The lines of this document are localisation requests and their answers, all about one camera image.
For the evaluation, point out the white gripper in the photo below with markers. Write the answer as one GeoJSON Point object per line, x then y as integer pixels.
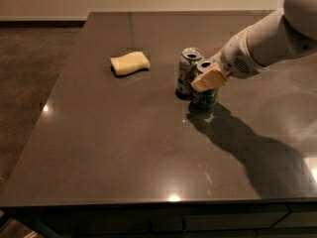
{"type": "Point", "coordinates": [235, 58]}

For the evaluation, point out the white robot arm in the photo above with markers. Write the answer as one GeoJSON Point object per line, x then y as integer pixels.
{"type": "Point", "coordinates": [288, 33]}

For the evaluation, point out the white 7up can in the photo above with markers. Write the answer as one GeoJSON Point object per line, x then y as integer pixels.
{"type": "Point", "coordinates": [189, 58]}

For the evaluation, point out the yellow sponge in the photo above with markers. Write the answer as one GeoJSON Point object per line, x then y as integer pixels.
{"type": "Point", "coordinates": [130, 63]}

